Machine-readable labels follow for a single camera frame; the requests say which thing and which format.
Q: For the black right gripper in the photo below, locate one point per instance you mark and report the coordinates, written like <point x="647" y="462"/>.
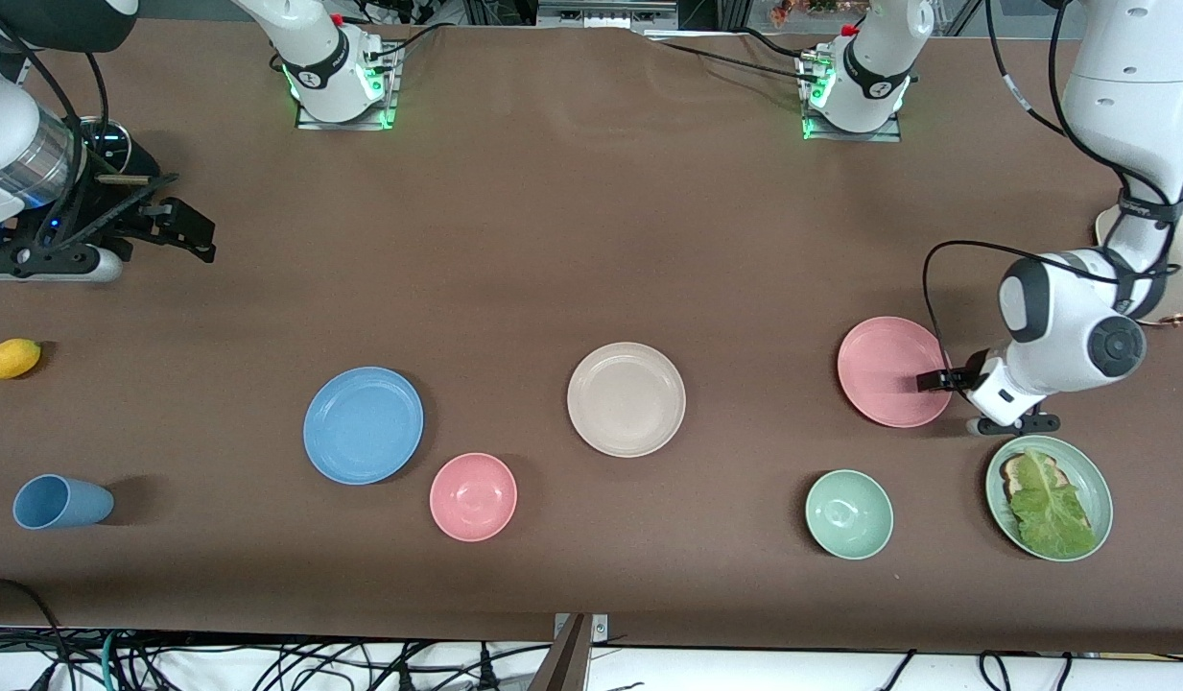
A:
<point x="121" y="161"/>

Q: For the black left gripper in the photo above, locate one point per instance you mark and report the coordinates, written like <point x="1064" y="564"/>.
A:
<point x="965" y="371"/>

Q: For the pink shallow plate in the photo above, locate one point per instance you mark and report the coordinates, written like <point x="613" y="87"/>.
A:
<point x="888" y="369"/>

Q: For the blue shallow plate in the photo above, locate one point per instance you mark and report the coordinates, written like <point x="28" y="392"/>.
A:
<point x="363" y="425"/>

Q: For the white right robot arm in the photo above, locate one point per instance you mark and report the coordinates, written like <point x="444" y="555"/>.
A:
<point x="318" y="58"/>

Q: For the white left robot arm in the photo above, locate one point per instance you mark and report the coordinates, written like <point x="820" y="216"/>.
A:
<point x="1128" y="96"/>

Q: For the glass lid blue knob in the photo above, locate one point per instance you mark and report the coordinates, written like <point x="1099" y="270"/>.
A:
<point x="111" y="144"/>

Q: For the toasted bread slice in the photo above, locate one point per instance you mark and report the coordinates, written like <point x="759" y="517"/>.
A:
<point x="1011" y="470"/>

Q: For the green lettuce leaf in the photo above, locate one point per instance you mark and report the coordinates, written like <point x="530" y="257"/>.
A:
<point x="1052" y="518"/>

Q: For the green plate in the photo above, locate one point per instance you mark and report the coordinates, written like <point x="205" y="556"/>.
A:
<point x="1095" y="480"/>

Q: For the green deep bowl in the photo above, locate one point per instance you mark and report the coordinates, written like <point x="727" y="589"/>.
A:
<point x="848" y="514"/>

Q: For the yellow lemon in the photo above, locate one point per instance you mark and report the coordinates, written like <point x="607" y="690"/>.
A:
<point x="11" y="358"/>

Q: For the blue cup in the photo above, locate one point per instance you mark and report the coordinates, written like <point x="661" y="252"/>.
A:
<point x="59" y="503"/>

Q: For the beige shallow plate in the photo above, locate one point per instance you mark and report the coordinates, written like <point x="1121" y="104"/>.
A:
<point x="626" y="399"/>

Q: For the brown table cover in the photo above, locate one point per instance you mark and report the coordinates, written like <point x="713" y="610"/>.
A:
<point x="591" y="240"/>

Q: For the orange artificial flowers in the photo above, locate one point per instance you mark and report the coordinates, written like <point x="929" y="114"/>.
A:
<point x="802" y="10"/>

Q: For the pink deep bowl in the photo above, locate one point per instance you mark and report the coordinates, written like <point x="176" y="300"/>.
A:
<point x="473" y="497"/>

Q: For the dark metal beam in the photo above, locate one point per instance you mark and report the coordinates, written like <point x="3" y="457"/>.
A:
<point x="562" y="667"/>

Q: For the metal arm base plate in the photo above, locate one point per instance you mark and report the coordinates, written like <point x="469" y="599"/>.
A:
<point x="888" y="131"/>
<point x="385" y="117"/>

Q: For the small metal bracket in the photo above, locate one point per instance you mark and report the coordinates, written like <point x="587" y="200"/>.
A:
<point x="601" y="627"/>

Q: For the aluminium frame bar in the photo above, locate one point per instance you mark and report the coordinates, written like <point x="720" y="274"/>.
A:
<point x="605" y="14"/>

